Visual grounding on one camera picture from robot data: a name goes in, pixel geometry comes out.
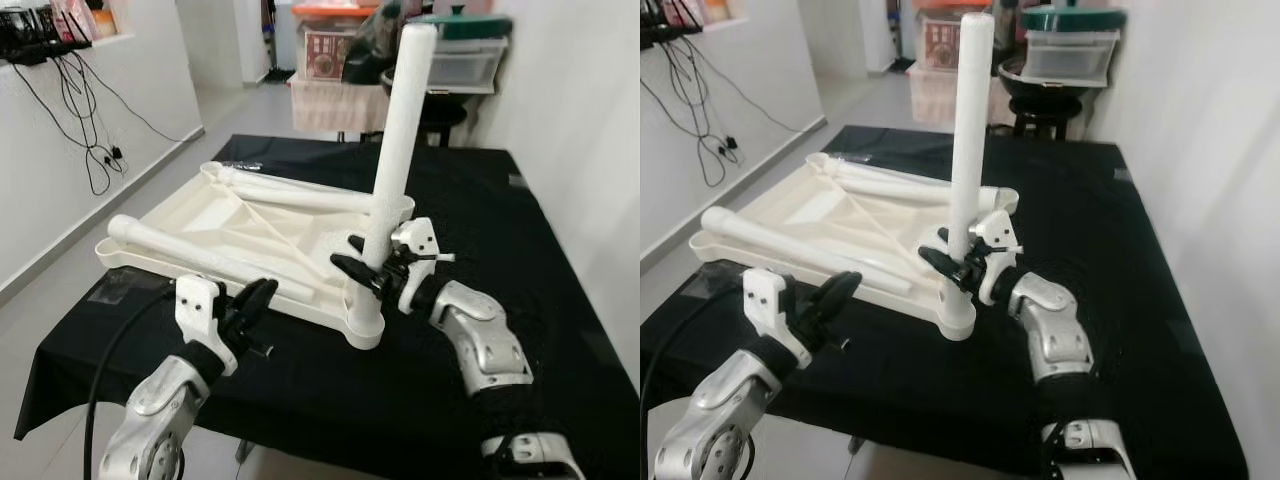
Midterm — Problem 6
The long black wall cable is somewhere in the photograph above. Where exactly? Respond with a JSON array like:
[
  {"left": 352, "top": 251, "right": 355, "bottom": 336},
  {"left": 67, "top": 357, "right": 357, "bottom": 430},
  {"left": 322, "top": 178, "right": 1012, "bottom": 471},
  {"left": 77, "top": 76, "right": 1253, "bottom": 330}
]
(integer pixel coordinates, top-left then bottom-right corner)
[
  {"left": 70, "top": 50, "right": 206, "bottom": 141},
  {"left": 690, "top": 35, "right": 829, "bottom": 129}
]

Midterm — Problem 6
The red printed carton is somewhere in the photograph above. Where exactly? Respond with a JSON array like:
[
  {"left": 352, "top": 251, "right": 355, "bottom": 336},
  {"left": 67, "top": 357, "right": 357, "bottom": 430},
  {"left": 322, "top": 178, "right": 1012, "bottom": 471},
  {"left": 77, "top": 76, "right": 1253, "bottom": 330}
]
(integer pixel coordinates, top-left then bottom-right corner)
[
  {"left": 305, "top": 30, "right": 351, "bottom": 79},
  {"left": 925, "top": 18, "right": 963, "bottom": 71}
]

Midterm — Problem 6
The upright vacuum cleaner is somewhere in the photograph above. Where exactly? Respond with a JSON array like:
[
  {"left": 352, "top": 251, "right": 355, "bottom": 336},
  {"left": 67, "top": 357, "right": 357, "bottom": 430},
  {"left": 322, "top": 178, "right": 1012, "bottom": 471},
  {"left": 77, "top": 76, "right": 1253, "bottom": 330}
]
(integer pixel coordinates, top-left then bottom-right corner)
[
  {"left": 262, "top": 0, "right": 291, "bottom": 81},
  {"left": 885, "top": 0, "right": 916, "bottom": 71}
]

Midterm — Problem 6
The clear plastic storage box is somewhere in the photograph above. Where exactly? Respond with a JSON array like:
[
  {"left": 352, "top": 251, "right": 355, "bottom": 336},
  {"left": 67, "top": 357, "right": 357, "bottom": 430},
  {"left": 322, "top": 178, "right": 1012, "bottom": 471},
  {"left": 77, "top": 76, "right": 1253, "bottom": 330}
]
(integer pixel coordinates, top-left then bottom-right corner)
[
  {"left": 430, "top": 38, "right": 509, "bottom": 91},
  {"left": 1025, "top": 30, "right": 1121, "bottom": 86}
]

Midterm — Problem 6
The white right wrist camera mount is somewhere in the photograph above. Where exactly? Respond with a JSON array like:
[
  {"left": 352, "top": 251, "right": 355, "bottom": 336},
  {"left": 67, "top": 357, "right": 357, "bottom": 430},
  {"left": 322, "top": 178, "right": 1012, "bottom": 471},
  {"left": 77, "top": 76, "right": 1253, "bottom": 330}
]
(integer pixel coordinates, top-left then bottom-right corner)
[
  {"left": 968, "top": 210, "right": 1026, "bottom": 306},
  {"left": 388, "top": 217, "right": 456, "bottom": 316}
]

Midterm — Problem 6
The black tablecloth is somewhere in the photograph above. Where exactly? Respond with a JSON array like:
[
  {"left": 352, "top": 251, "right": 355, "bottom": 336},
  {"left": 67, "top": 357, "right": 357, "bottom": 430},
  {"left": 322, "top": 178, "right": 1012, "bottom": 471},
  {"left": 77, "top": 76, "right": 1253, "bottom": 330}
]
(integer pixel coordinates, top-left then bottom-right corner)
[
  {"left": 15, "top": 135, "right": 641, "bottom": 480},
  {"left": 640, "top": 125, "right": 1251, "bottom": 480}
]

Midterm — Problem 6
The black bag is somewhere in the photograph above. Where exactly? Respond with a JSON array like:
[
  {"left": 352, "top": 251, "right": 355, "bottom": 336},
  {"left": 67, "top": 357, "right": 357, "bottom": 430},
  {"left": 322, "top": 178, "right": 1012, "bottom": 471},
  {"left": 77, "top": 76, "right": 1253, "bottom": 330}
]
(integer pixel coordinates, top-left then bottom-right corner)
[{"left": 342, "top": 10, "right": 401, "bottom": 83}]

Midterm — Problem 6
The green lid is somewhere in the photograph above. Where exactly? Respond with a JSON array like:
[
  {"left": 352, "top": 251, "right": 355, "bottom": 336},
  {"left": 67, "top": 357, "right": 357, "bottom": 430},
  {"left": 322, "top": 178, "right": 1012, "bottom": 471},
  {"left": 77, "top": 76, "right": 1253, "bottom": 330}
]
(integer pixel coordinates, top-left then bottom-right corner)
[
  {"left": 420, "top": 8, "right": 516, "bottom": 41},
  {"left": 1020, "top": 5, "right": 1129, "bottom": 33}
]

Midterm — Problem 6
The black power strip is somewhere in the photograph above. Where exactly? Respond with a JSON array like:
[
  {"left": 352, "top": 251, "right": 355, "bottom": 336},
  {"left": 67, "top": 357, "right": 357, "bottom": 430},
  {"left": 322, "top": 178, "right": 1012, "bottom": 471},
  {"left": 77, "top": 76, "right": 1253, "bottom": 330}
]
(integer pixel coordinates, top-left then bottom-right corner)
[
  {"left": 0, "top": 30, "right": 91, "bottom": 66},
  {"left": 640, "top": 10, "right": 701, "bottom": 46}
]

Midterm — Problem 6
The looped black wall cable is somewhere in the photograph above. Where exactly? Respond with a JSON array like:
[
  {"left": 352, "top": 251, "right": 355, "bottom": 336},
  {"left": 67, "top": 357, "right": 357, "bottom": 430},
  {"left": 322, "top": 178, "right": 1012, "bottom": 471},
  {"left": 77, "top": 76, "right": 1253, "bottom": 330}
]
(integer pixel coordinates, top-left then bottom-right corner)
[
  {"left": 45, "top": 50, "right": 126, "bottom": 196},
  {"left": 660, "top": 30, "right": 741, "bottom": 189}
]

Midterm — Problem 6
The beige cloth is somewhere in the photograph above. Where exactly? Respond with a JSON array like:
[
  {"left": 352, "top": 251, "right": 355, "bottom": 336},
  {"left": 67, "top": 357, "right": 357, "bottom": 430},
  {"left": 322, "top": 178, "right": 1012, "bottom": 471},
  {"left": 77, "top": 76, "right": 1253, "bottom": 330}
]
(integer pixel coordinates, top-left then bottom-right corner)
[
  {"left": 290, "top": 78, "right": 393, "bottom": 134},
  {"left": 908, "top": 68, "right": 1009, "bottom": 126}
]

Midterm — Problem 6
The black wok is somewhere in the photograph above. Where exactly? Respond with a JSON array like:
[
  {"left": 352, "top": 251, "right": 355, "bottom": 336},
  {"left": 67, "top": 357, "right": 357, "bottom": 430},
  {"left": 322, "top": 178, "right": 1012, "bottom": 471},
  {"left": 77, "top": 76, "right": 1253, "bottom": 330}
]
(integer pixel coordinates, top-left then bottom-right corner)
[
  {"left": 998, "top": 58, "right": 1091, "bottom": 99},
  {"left": 380, "top": 65, "right": 471, "bottom": 106}
]

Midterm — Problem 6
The white plastic children table top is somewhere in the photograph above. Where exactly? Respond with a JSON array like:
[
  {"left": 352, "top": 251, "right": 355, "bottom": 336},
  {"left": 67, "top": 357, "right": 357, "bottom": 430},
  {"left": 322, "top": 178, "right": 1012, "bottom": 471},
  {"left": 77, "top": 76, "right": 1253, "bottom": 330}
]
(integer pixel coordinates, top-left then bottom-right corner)
[
  {"left": 688, "top": 150, "right": 1021, "bottom": 341},
  {"left": 95, "top": 160, "right": 416, "bottom": 351}
]

